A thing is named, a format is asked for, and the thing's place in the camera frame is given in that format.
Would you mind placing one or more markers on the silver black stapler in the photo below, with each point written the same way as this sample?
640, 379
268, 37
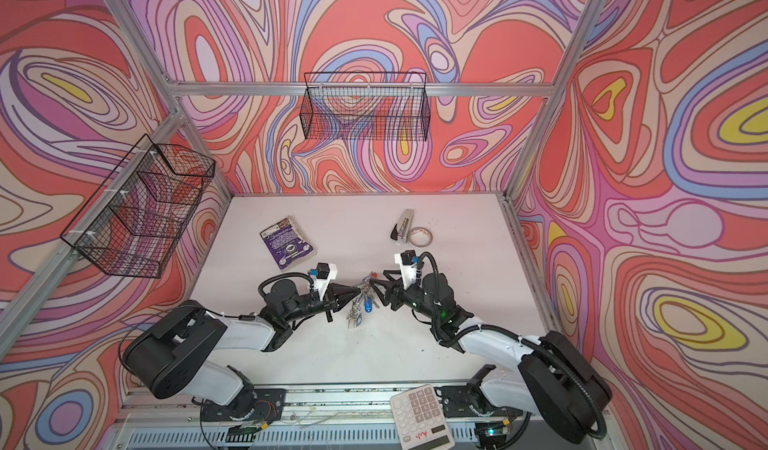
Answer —
400, 231

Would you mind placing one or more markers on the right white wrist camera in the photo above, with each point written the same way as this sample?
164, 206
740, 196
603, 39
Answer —
408, 262

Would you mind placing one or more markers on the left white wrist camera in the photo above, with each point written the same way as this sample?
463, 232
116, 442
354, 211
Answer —
322, 275

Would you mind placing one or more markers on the large keyring with coloured keys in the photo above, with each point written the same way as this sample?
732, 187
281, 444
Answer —
368, 298

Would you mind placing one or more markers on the clear tape roll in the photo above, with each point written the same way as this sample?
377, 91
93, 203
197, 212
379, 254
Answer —
420, 237

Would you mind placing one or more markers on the white pink calculator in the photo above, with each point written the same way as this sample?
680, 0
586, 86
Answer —
419, 420

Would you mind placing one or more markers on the black wire basket on back wall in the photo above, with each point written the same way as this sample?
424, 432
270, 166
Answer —
365, 106

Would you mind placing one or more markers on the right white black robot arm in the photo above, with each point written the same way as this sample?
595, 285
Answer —
546, 376

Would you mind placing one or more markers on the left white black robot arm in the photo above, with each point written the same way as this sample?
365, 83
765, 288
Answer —
173, 356

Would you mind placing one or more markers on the black wire basket on wall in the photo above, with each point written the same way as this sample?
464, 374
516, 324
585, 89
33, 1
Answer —
132, 224
365, 106

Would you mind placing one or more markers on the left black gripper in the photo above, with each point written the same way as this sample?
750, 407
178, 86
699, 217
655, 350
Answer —
336, 300

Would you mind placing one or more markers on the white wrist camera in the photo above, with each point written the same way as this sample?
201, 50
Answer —
408, 262
322, 275

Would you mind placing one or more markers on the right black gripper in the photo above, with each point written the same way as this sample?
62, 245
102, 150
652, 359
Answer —
393, 291

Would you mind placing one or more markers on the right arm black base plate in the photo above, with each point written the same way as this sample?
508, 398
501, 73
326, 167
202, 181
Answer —
464, 401

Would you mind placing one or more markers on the black wire basket on left wall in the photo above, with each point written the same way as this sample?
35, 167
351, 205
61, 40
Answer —
132, 224

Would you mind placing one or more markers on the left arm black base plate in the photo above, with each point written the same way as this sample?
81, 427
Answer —
261, 405

